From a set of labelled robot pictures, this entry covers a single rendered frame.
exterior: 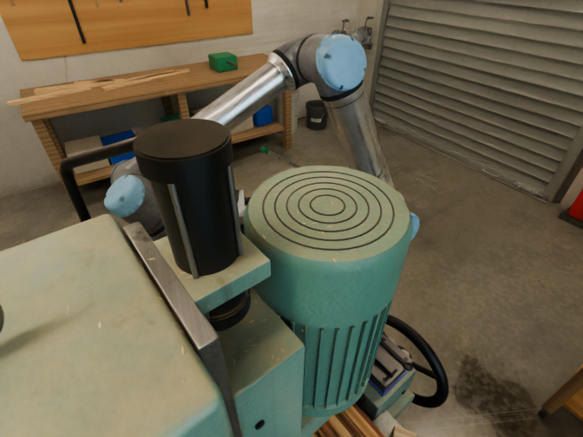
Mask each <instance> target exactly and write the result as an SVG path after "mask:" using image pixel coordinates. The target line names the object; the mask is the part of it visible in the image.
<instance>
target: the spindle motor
mask: <svg viewBox="0 0 583 437"><path fill-rule="evenodd" d="M243 222H244V230H245V236H246V237H247V238H248V239H249V240H250V241H251V242H252V243H253V244H254V245H255V246H256V247H257V248H258V249H259V250H260V251H261V252H262V253H263V254H264V255H265V256H266V257H268V258H269V260H270V263H271V275H270V276H269V277H268V278H266V279H265V280H263V281H261V282H260V283H258V284H255V285H254V286H253V288H254V289H255V290H256V292H257V293H258V295H259V296H260V298H261V299H262V300H263V301H264V302H265V303H266V304H267V305H268V306H269V307H270V308H272V309H273V310H274V311H275V312H276V314H277V315H278V316H279V317H280V318H281V319H282V320H283V321H284V323H285V324H286V325H287V326H288V327H289V328H290V329H291V331H292V332H293V333H294V334H295V335H296V336H297V337H298V339H299V340H300V341H301V342H302V343H303V344H304V346H305V360H304V379H303V399H302V415H305V416H310V417H326V416H331V415H334V414H339V413H341V412H343V411H344V410H346V409H348V408H350V407H351V406H352V405H353V404H355V403H356V402H357V400H358V399H359V398H360V397H361V396H362V394H363V393H364V390H365V389H366V387H367V385H368V382H369V379H370V373H371V370H372V367H373V364H374V361H375V358H376V355H377V350H378V347H379V343H380V341H381V338H382V334H383V330H384V326H385V324H386V321H387V317H388V314H389V312H390V306H391V304H392V300H393V297H394V294H395V292H396V287H397V284H398V281H399V278H400V275H401V272H402V269H403V264H404V261H405V258H406V255H407V252H408V249H409V244H410V240H411V238H412V235H413V224H412V219H411V216H410V214H409V210H408V207H407V206H406V203H405V202H404V200H403V198H402V197H401V195H400V194H399V193H398V192H397V191H396V190H395V189H394V188H393V187H391V186H390V185H388V184H387V183H385V182H384V181H382V180H380V179H379V178H377V177H375V176H372V175H370V174H367V173H364V172H361V171H358V170H355V169H351V168H347V167H341V166H303V167H298V168H294V169H291V170H287V171H284V172H282V173H278V174H276V175H274V176H272V177H271V178H269V179H267V180H266V181H265V182H263V183H262V184H261V185H260V186H259V187H258V188H257V189H256V190H255V192H254V193H253V195H252V196H251V198H250V200H249V202H248V204H247V206H246V208H245V212H244V221H243Z"/></svg>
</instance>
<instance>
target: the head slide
mask: <svg viewBox="0 0 583 437"><path fill-rule="evenodd" d="M250 295H251V305H250V309H249V310H248V312H247V314H246V316H245V317H244V318H243V319H242V320H241V321H240V322H239V323H237V324H236V325H234V326H232V327H231V328H229V329H224V330H221V331H216V332H217V334H218V335H219V340H220V344H221V348H222V351H223V355H224V359H225V363H226V369H227V373H228V376H229V380H230V384H231V388H232V392H233V398H234V401H235V405H236V409H237V413H238V417H239V423H240V426H241V431H242V434H243V437H301V418H302V399H303V379H304V360H305V346H304V344H303V343H302V342H301V341H300V340H299V339H298V337H297V336H296V335H295V334H294V333H293V332H292V331H291V329H290V328H289V327H288V326H287V325H286V324H285V323H284V321H283V320H282V319H281V318H280V317H279V316H278V315H277V314H276V312H275V311H274V310H273V309H272V308H270V307H269V306H268V305H267V304H266V303H265V302H264V301H263V300H262V299H261V298H260V296H259V295H258V293H257V292H256V290H255V289H254V288H253V287H251V288H250Z"/></svg>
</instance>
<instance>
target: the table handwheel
mask: <svg viewBox="0 0 583 437"><path fill-rule="evenodd" d="M386 324H387V325H389V326H390V327H392V328H394V329H396V330H398V331H399V332H401V333H402V334H403V335H405V336H406V337H407V338H408V339H409V340H411V341H412V342H413V343H414V344H415V346H416V347H417V348H418V349H419V350H420V351H421V353H422V354H423V356H424V357H425V359H426V360H427V362H428V363H429V366H430V367H431V369H432V370H430V369H426V368H425V367H423V366H421V365H419V364H417V363H415V362H412V365H413V368H414V369H415V370H417V371H419V372H421V373H423V374H425V375H427V376H429V377H431V378H433V379H435V380H436V393H435V394H434V395H432V396H423V395H418V394H416V393H414V392H412V391H411V392H412V393H413V394H414V395H415V397H414V399H413V401H412V403H414V404H416V405H418V406H421V407H424V408H437V407H440V406H441V405H442V404H443V403H444V402H445V401H446V400H447V398H448V395H449V382H448V377H447V375H446V372H445V370H444V367H443V365H442V363H441V361H440V360H439V358H438V356H437V355H436V353H435V351H434V350H433V349H432V348H431V347H430V346H429V344H428V343H427V342H426V341H425V340H424V339H423V338H422V337H421V336H420V335H419V334H418V333H417V332H416V331H415V330H414V329H412V328H411V327H410V326H409V325H408V324H407V323H405V322H404V321H402V320H400V319H398V318H397V317H395V316H392V315H388V317H387V321H386ZM397 347H398V348H399V349H405V350H407V349H406V348H404V347H402V346H398V345H397ZM407 351H408V350H407ZM408 352H409V351H408ZM409 357H410V358H411V359H412V357H411V354H410V353H409Z"/></svg>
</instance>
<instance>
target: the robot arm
mask: <svg viewBox="0 0 583 437"><path fill-rule="evenodd" d="M366 66H367V61H366V54H365V52H364V48H363V47H362V45H361V44H360V43H359V41H357V40H356V39H355V38H353V37H351V36H346V35H343V34H331V35H330V34H309V35H305V36H301V37H298V38H296V39H293V40H291V41H289V42H287V43H285V44H283V45H281V46H279V47H278V48H276V49H275V50H273V52H271V53H270V54H269V55H268V61H267V63H266V64H265V65H263V66H262V67H261V68H259V69H258V70H256V71H255V72H253V73H252V74H251V75H249V76H247V77H246V78H245V79H244V80H243V81H242V82H240V83H238V84H237V85H236V86H234V87H233V88H231V89H230V90H228V91H227V92H226V93H224V94H223V95H222V96H221V97H219V98H218V99H216V100H215V101H213V102H212V103H211V104H209V105H208V106H206V107H205V108H203V109H202V110H200V111H199V112H198V113H197V114H196V115H194V116H193V117H191V118H190V119H206V120H210V121H216V122H218V123H220V124H222V125H223V126H225V127H227V128H228V129H229V131H230V132H231V131H232V130H233V129H234V128H236V127H237V126H238V125H239V124H241V123H242V122H243V121H245V120H246V119H248V118H249V117H251V116H252V115H253V114H255V113H256V112H258V111H259V110H260V109H261V108H262V107H264V106H265V105H266V104H268V103H269V102H270V101H272V100H274V99H275V98H276V97H278V96H279V95H281V94H282V93H283V92H285V91H288V92H294V91H295V90H297V89H298V88H300V87H302V86H304V85H305V84H308V83H310V82H312V83H314V84H315V85H316V88H317V90H318V93H319V96H320V98H321V100H322V101H323V103H324V106H325V108H326V111H327V113H328V115H329V117H330V120H331V124H332V126H333V128H334V130H335V133H336V136H337V139H338V141H339V144H340V146H341V148H342V150H343V153H344V157H345V158H346V161H347V163H348V166H349V168H351V169H355V170H358V171H361V172H364V173H367V174H370V175H372V176H375V177H377V178H379V179H380V180H382V181H384V182H385V183H387V184H388V185H390V186H391V187H393V188H394V186H393V183H392V179H391V177H390V171H389V168H388V165H387V162H386V159H385V156H384V153H383V148H382V145H381V142H380V139H379V136H378V132H377V128H376V124H375V122H374V119H373V115H372V112H371V110H370V104H369V102H368V98H367V95H366V92H365V89H364V80H363V78H364V74H365V72H364V70H365V69H366ZM110 183H111V187H110V188H109V189H108V191H107V193H106V196H105V197H106V198H105V199H104V205H105V206H106V208H107V209H108V210H110V211H111V212H112V213H113V214H114V215H115V216H116V217H119V218H121V219H123V220H125V221H127V222H128V223H129V224H133V223H135V222H138V221H139V222H140V223H141V224H142V226H143V227H144V229H145V230H146V232H147V234H148V235H149V236H150V238H151V239H152V240H153V241H156V240H158V239H161V238H164V237H166V236H167V233H166V230H165V227H164V224H163V221H162V218H161V215H160V210H159V207H158V205H157V201H156V198H155V196H154V191H153V188H152V185H151V182H150V179H147V178H146V177H144V176H143V175H142V174H141V171H140V169H139V166H138V163H137V160H136V158H135V157H133V158H132V159H131V160H123V161H121V162H119V163H118V164H117V165H115V167H114V168H113V170H112V173H111V176H110ZM394 189H395V188H394ZM236 197H237V204H238V211H239V224H240V231H241V232H242V233H243V234H244V235H245V230H244V222H243V221H244V212H245V208H246V206H247V204H248V202H249V200H250V198H251V197H250V198H246V197H244V191H243V190H240V192H239V190H236ZM409 214H410V216H411V219H412V224H413V235H412V238H411V240H412V239H413V237H414V236H415V235H416V234H417V232H418V229H419V225H420V222H419V221H420V220H419V218H418V217H417V216H416V215H415V214H414V213H413V212H410V211H409ZM411 240H410V241H411Z"/></svg>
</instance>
